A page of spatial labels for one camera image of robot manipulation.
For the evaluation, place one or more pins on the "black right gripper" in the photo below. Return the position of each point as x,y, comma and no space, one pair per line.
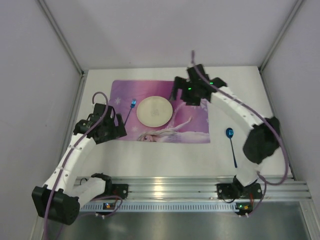
182,90

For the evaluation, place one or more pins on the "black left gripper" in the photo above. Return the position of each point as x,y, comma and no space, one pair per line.
115,128

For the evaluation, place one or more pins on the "cream round plate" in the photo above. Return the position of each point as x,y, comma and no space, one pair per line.
154,111

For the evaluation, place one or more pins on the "purple printed placemat cloth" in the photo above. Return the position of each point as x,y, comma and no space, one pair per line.
188,124

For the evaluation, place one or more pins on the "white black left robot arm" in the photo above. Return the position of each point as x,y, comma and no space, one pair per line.
59,199

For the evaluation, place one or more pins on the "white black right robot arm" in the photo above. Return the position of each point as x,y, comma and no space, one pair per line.
262,133

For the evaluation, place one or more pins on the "blue metal spoon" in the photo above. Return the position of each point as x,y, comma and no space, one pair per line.
229,132

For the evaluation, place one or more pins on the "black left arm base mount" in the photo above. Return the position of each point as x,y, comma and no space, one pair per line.
99,186

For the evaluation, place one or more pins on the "grey slotted cable duct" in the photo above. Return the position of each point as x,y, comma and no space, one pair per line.
146,207

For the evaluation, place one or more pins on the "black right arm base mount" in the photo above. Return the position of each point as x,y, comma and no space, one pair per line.
234,190

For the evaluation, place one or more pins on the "aluminium corner frame post left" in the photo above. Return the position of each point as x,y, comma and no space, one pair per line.
59,34

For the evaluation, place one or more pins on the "aluminium corner frame post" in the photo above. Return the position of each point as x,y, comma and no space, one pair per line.
59,34
297,6

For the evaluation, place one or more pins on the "aluminium rail front frame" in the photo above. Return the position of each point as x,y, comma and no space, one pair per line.
191,189

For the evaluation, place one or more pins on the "aluminium corner frame post right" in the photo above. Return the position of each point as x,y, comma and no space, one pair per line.
297,6

